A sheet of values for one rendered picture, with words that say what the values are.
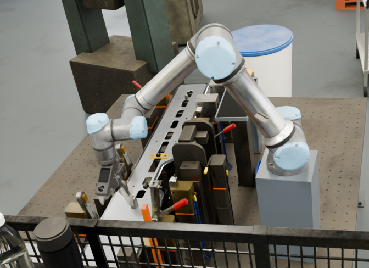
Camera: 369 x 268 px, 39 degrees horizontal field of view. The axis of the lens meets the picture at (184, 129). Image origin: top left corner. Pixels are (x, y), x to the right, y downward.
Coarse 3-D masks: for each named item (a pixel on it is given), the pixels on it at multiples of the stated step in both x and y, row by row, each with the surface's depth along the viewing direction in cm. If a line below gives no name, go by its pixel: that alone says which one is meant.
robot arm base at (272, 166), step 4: (268, 156) 190; (272, 156) 187; (268, 160) 190; (272, 160) 188; (268, 164) 190; (272, 164) 189; (268, 168) 191; (272, 168) 187; (276, 168) 186; (300, 168) 185; (304, 168) 186; (272, 172) 188; (276, 172) 187; (280, 172) 186; (284, 172) 185; (288, 172) 185; (292, 172) 185; (296, 172) 185; (300, 172) 186
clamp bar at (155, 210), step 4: (144, 184) 175; (152, 184) 177; (156, 184) 175; (144, 188) 176; (152, 188) 174; (156, 188) 174; (160, 188) 175; (152, 192) 175; (156, 192) 175; (152, 196) 176; (156, 196) 176; (152, 200) 177; (156, 200) 177; (152, 204) 178; (156, 204) 178; (152, 208) 179; (156, 208) 179; (152, 212) 180; (156, 212) 180; (152, 216) 181; (156, 216) 181
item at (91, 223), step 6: (90, 222) 109; (96, 222) 109; (90, 228) 108; (96, 228) 109; (90, 234) 109; (96, 234) 109; (90, 240) 110; (96, 240) 110; (96, 246) 111; (96, 252) 112; (102, 252) 112; (96, 258) 113; (102, 258) 113; (36, 264) 119; (42, 264) 119; (102, 264) 114
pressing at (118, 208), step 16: (176, 96) 276; (192, 96) 273; (176, 112) 260; (192, 112) 258; (160, 128) 249; (176, 128) 247; (160, 144) 237; (144, 160) 227; (160, 160) 225; (144, 176) 217; (160, 176) 217; (160, 192) 205; (112, 208) 202; (128, 208) 200; (160, 208) 198; (112, 240) 186; (128, 240) 185; (112, 256) 179
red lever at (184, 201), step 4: (180, 200) 177; (184, 200) 176; (176, 204) 177; (180, 204) 176; (184, 204) 176; (168, 208) 180; (172, 208) 178; (176, 208) 177; (164, 212) 180; (168, 212) 180; (160, 216) 182
